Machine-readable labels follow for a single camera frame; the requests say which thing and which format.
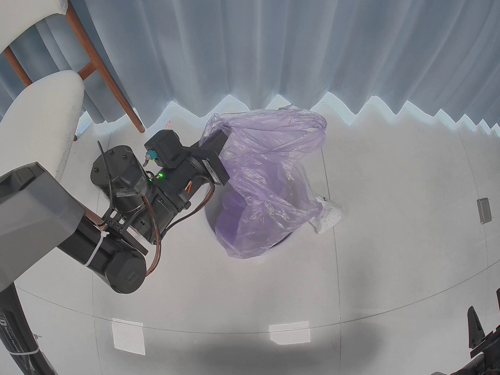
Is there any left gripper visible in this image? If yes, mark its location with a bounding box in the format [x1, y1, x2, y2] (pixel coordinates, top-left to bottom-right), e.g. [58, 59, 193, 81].
[150, 131, 232, 229]

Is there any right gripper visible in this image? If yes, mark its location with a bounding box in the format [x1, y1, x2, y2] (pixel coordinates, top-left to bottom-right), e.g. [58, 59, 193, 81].
[467, 287, 500, 366]

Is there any purple plastic bag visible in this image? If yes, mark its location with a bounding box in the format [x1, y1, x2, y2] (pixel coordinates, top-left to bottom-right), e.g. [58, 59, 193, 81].
[198, 106, 328, 260]

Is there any white trash bin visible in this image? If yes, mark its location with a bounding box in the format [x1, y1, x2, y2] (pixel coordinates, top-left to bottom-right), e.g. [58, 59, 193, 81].
[204, 188, 302, 255]

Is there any white cushioned wooden chair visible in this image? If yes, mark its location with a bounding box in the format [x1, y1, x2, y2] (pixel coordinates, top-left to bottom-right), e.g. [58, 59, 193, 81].
[0, 0, 146, 226]

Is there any pale blue curtain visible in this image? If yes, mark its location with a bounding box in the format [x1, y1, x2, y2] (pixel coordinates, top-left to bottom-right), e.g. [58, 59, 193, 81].
[0, 0, 500, 136]

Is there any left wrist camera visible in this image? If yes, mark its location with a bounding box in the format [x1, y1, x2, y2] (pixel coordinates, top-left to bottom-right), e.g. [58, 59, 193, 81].
[144, 130, 204, 170]

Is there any black cable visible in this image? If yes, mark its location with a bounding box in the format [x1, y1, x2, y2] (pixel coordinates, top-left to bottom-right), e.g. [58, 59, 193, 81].
[97, 141, 118, 226]

